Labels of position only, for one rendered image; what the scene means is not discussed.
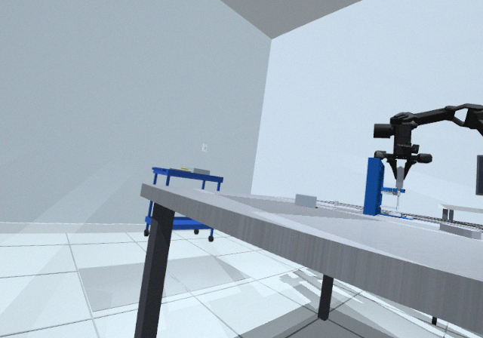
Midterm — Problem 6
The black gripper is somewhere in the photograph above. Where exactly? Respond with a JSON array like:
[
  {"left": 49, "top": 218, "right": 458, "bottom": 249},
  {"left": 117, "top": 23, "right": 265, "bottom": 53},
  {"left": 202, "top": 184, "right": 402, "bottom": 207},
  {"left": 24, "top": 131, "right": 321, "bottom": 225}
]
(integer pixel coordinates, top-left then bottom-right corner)
[{"left": 374, "top": 137, "right": 432, "bottom": 180}]

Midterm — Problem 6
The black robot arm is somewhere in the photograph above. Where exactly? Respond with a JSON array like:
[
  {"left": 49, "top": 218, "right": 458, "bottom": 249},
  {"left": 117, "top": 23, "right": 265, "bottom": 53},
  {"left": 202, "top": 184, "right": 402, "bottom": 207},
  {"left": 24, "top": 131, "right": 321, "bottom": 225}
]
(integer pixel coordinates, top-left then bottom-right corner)
[{"left": 374, "top": 103, "right": 483, "bottom": 156}]

